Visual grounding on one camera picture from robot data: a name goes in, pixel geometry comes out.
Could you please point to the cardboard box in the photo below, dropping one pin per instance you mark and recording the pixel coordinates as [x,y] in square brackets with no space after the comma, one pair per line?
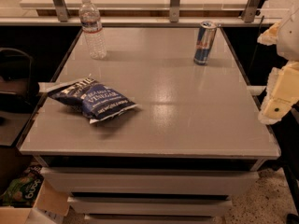
[51,207]

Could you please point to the Red Bull can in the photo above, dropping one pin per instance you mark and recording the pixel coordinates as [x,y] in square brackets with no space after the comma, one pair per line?
[205,39]

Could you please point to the blue chips bag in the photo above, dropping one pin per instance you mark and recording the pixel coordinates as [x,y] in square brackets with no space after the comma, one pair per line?
[95,101]

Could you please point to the metal shelf bracket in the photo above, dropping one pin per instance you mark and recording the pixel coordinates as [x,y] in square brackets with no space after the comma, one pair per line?
[61,10]
[174,10]
[249,13]

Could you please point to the metal shelf bracket right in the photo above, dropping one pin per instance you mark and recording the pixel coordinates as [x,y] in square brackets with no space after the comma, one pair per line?
[249,13]

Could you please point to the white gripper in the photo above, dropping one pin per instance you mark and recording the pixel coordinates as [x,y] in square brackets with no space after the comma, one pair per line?
[290,37]

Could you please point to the metal shelf bracket left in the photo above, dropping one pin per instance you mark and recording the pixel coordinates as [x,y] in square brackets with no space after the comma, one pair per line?
[61,10]

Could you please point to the metal shelf bracket middle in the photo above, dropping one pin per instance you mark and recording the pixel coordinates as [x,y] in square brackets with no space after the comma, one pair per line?
[174,10]

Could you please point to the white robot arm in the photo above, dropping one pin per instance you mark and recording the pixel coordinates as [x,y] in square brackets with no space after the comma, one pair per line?
[282,88]

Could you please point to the black chair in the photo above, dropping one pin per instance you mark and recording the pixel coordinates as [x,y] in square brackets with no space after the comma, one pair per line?
[18,87]

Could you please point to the clear plastic water bottle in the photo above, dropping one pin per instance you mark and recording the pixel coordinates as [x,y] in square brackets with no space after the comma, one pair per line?
[92,29]

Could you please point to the green snack bag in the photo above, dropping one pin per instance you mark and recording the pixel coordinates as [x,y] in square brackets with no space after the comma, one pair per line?
[22,191]

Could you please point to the grey drawer cabinet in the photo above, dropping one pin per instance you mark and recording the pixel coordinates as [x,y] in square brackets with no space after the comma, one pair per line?
[192,142]

